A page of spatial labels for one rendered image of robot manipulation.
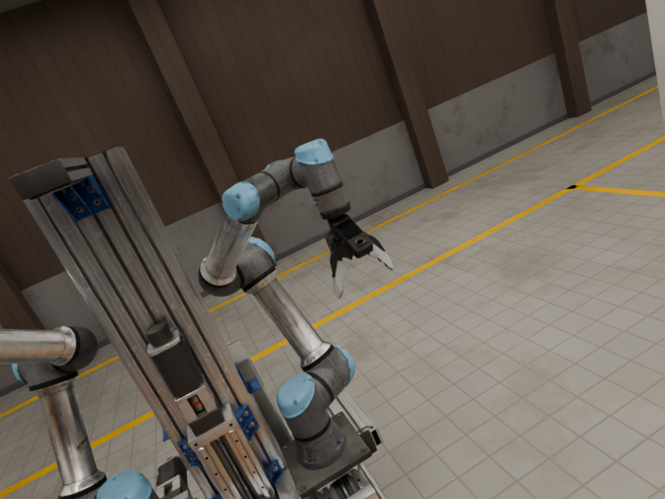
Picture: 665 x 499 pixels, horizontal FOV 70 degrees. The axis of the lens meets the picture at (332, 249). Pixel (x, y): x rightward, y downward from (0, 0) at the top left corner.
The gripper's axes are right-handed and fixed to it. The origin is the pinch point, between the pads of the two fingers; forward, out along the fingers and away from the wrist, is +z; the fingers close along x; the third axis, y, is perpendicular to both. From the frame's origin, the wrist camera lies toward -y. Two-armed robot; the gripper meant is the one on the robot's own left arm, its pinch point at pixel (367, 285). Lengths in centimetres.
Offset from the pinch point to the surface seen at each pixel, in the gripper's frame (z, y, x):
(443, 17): -72, 555, -425
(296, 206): 91, 554, -109
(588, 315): 152, 126, -173
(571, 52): 50, 533, -620
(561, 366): 152, 101, -124
